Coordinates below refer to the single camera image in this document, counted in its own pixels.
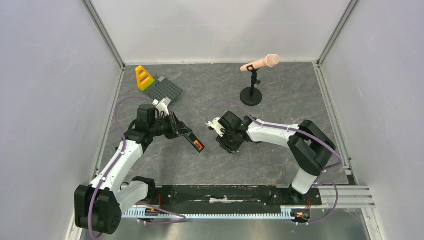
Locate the black microphone stand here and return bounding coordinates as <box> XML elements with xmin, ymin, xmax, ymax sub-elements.
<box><xmin>240</xmin><ymin>64</ymin><xmax>263</xmax><ymax>106</ymax></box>

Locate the black remote with buttons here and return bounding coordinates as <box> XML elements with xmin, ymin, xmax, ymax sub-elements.
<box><xmin>184</xmin><ymin>133</ymin><xmax>205</xmax><ymax>153</ymax></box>

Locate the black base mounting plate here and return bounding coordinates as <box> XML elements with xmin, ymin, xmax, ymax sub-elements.
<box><xmin>144</xmin><ymin>185</ymin><xmax>323</xmax><ymax>215</ymax></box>

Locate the pink microphone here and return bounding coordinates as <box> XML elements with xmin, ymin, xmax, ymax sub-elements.
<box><xmin>240</xmin><ymin>54</ymin><xmax>280</xmax><ymax>72</ymax></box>

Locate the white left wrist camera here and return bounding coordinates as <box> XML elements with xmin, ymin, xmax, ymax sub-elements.
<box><xmin>152</xmin><ymin>97</ymin><xmax>171</xmax><ymax>117</ymax></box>

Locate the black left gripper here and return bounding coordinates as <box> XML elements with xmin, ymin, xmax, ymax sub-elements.
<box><xmin>149</xmin><ymin>111</ymin><xmax>193</xmax><ymax>140</ymax></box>

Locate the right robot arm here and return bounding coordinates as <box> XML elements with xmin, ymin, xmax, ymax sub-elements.
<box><xmin>206</xmin><ymin>111</ymin><xmax>337</xmax><ymax>204</ymax></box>

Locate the grey studded baseplate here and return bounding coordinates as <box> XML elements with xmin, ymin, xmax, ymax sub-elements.
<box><xmin>143</xmin><ymin>76</ymin><xmax>183</xmax><ymax>102</ymax></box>

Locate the black orange AAA battery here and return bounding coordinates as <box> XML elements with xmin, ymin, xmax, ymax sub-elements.
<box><xmin>194</xmin><ymin>140</ymin><xmax>204</xmax><ymax>149</ymax></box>

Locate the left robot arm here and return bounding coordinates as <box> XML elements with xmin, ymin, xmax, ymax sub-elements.
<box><xmin>74</xmin><ymin>103</ymin><xmax>205</xmax><ymax>235</ymax></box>

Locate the yellow toy ladder block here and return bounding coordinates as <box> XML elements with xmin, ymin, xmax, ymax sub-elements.
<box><xmin>135</xmin><ymin>65</ymin><xmax>156</xmax><ymax>92</ymax></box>

